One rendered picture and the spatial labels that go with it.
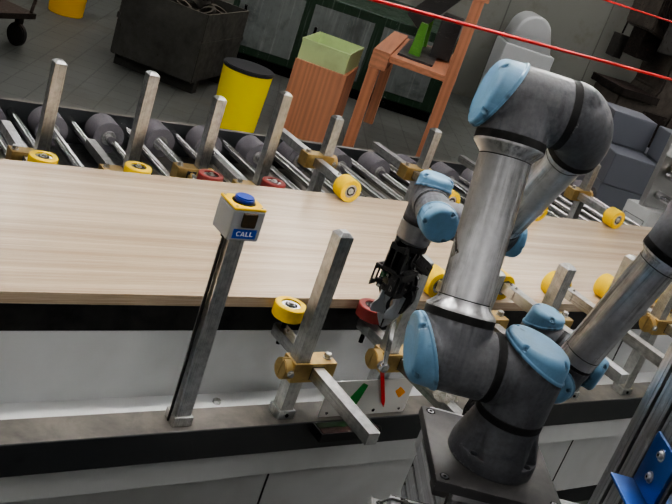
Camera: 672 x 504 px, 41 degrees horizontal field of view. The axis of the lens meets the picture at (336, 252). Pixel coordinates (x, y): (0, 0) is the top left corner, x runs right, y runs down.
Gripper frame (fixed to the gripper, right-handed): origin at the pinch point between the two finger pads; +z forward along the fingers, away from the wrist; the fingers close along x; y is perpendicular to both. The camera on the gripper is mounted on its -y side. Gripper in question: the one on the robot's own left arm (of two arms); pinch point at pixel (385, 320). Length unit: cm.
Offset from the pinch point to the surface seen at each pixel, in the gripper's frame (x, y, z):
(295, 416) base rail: -9.2, 6.2, 30.2
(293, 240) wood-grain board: -51, -32, 10
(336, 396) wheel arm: 1.4, 11.2, 16.3
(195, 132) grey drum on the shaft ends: -142, -82, 16
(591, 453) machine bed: 25, -149, 71
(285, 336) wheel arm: -21.3, 2.8, 16.2
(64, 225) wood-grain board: -74, 29, 11
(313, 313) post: -11.2, 11.4, 2.5
